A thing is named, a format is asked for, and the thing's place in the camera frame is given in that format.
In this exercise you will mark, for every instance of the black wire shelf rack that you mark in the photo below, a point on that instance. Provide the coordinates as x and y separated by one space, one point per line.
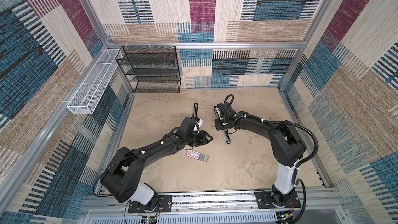
150 69

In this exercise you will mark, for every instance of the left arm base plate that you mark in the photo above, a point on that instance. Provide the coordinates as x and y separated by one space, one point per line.
158 203

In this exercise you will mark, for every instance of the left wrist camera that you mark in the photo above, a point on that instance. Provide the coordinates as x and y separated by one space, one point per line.
198 124

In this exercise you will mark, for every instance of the aluminium front rail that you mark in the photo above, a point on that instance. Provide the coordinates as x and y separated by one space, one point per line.
312 206

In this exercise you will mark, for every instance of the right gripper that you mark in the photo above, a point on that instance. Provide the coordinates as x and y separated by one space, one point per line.
217 125

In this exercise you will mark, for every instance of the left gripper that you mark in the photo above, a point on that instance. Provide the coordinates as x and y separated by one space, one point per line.
203 139

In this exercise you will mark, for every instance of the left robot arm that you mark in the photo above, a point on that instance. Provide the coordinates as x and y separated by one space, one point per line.
122 176

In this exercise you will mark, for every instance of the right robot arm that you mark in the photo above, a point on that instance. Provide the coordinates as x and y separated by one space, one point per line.
287 146

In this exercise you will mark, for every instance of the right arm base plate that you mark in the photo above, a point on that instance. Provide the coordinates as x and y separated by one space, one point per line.
274 200

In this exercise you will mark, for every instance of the white mesh wall basket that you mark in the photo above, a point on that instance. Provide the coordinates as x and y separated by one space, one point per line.
89 93

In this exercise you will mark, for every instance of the grey silver stapler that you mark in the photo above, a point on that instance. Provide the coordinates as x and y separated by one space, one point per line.
224 133

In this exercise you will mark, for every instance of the red white staple box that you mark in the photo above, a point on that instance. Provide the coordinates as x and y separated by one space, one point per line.
193 154

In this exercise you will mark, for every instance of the grey staple tray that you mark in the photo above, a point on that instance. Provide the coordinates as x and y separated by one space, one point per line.
203 158

